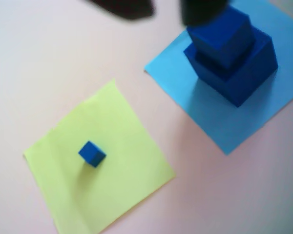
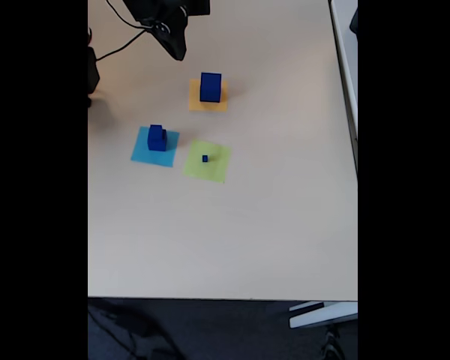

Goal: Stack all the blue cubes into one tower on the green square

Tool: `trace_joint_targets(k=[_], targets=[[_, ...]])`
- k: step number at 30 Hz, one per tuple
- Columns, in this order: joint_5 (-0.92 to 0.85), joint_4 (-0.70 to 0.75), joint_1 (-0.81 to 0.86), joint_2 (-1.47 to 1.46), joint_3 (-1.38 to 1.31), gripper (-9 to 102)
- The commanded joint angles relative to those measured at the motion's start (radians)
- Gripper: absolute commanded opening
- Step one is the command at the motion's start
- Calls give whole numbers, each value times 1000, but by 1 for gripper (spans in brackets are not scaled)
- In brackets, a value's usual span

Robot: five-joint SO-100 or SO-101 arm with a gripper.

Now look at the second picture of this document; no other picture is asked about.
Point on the orange paper square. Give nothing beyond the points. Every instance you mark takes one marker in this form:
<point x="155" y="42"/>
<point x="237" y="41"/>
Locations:
<point x="195" y="105"/>

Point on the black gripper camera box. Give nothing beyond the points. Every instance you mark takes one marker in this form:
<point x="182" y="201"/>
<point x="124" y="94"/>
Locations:
<point x="198" y="6"/>

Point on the light blue paper square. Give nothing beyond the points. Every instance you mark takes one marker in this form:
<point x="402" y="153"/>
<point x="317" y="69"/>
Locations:
<point x="146" y="157"/>

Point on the medium blue cube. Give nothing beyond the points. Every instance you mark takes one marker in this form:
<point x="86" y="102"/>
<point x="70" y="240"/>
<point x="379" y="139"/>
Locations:
<point x="157" y="144"/>

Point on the green paper square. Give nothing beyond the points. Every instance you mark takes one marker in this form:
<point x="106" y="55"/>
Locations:
<point x="217" y="168"/>

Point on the white table foot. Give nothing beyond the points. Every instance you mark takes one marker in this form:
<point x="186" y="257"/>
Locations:
<point x="322" y="315"/>

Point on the dark object on adjacent table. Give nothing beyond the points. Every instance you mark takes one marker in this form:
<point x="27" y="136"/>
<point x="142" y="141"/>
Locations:
<point x="354" y="20"/>

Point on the large blue cube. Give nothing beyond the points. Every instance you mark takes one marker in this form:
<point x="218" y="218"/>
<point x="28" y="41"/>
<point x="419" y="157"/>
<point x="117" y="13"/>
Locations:
<point x="210" y="88"/>

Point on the mid-small blue cube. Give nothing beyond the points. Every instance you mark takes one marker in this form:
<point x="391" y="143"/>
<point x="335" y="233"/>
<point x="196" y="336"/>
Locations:
<point x="155" y="131"/>

